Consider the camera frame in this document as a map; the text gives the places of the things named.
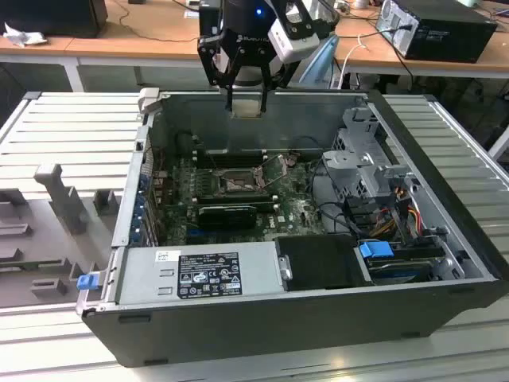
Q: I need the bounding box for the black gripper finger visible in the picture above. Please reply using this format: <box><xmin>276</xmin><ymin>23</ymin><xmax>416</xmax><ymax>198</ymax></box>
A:
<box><xmin>258</xmin><ymin>59</ymin><xmax>299</xmax><ymax>115</ymax></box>
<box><xmin>197</xmin><ymin>35</ymin><xmax>242</xmax><ymax>112</ymax></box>

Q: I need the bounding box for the silver CPU plate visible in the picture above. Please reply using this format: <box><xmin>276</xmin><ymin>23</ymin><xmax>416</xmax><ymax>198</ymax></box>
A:
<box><xmin>231</xmin><ymin>99</ymin><xmax>264</xmax><ymax>119</ymax></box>

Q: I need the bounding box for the metal socket cover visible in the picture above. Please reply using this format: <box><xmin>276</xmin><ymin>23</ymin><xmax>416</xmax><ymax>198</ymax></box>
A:
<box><xmin>255</xmin><ymin>153</ymin><xmax>290</xmax><ymax>189</ymax></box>

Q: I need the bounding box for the black RAM slot bank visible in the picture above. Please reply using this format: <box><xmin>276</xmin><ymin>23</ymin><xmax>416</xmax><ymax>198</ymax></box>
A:
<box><xmin>196</xmin><ymin>190</ymin><xmax>276</xmax><ymax>206</ymax></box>
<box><xmin>196</xmin><ymin>149</ymin><xmax>267</xmax><ymax>169</ymax></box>

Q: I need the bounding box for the CPU socket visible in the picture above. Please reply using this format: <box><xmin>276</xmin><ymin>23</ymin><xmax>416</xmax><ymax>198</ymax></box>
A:
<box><xmin>217</xmin><ymin>168</ymin><xmax>260</xmax><ymax>193</ymax></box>

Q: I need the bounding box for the small black desktop box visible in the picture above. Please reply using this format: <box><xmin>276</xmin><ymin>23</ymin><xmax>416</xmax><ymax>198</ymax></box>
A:
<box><xmin>198</xmin><ymin>6</ymin><xmax>223</xmax><ymax>39</ymax></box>

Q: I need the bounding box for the wooden desk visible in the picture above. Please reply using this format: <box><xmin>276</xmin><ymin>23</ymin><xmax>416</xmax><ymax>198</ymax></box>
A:
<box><xmin>336</xmin><ymin>0</ymin><xmax>509</xmax><ymax>79</ymax></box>
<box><xmin>0</xmin><ymin>0</ymin><xmax>347</xmax><ymax>93</ymax></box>

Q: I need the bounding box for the grey metal drive cage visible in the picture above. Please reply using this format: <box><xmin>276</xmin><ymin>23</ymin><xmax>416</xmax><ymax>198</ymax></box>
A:
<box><xmin>321</xmin><ymin>106</ymin><xmax>418</xmax><ymax>200</ymax></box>

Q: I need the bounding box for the green motherboard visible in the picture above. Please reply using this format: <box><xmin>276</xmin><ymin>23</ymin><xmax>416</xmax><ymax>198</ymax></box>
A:
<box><xmin>153</xmin><ymin>153</ymin><xmax>331</xmax><ymax>246</ymax></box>

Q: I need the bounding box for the black graphics card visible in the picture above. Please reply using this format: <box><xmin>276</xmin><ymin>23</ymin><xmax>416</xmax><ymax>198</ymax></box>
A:
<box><xmin>197</xmin><ymin>205</ymin><xmax>258</xmax><ymax>231</ymax></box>

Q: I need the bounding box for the large black box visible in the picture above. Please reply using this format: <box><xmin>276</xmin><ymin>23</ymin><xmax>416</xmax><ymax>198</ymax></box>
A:
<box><xmin>0</xmin><ymin>0</ymin><xmax>108</xmax><ymax>40</ymax></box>

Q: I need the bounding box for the black desktop computer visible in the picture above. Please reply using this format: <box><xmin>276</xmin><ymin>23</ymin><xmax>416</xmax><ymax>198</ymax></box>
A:
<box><xmin>375</xmin><ymin>0</ymin><xmax>499</xmax><ymax>64</ymax></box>

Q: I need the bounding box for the crumpled white paper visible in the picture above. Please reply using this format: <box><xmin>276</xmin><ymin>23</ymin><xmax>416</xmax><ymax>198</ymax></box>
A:
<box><xmin>2</xmin><ymin>21</ymin><xmax>49</xmax><ymax>49</ymax></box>

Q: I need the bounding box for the grey power supply unit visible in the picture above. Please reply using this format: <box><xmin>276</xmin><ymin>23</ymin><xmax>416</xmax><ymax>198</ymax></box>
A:
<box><xmin>117</xmin><ymin>240</ymin><xmax>286</xmax><ymax>306</ymax></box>

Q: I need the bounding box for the grey parts rack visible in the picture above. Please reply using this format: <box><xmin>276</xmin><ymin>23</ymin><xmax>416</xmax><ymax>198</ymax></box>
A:
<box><xmin>0</xmin><ymin>162</ymin><xmax>124</xmax><ymax>310</ymax></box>

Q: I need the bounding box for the black open PC case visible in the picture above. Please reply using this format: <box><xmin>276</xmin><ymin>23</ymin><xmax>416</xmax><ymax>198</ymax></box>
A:
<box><xmin>75</xmin><ymin>88</ymin><xmax>509</xmax><ymax>369</ymax></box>

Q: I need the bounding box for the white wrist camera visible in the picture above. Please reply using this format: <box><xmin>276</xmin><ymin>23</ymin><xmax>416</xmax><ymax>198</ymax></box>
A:
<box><xmin>268</xmin><ymin>2</ymin><xmax>321</xmax><ymax>64</ymax></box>

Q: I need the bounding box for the grey case release handle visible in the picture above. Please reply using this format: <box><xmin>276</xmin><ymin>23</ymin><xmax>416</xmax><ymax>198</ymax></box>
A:
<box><xmin>138</xmin><ymin>88</ymin><xmax>161</xmax><ymax>116</ymax></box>

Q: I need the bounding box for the white cable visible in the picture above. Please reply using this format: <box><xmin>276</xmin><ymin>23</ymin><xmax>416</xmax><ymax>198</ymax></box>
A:
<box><xmin>332</xmin><ymin>33</ymin><xmax>367</xmax><ymax>89</ymax></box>

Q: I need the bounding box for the black internal cable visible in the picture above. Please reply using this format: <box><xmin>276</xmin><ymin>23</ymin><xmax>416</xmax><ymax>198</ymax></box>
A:
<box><xmin>312</xmin><ymin>158</ymin><xmax>359</xmax><ymax>236</ymax></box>

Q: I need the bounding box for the coloured power wire bundle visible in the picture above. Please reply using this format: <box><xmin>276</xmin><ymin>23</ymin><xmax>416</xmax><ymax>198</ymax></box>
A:
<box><xmin>373</xmin><ymin>197</ymin><xmax>423</xmax><ymax>240</ymax></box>

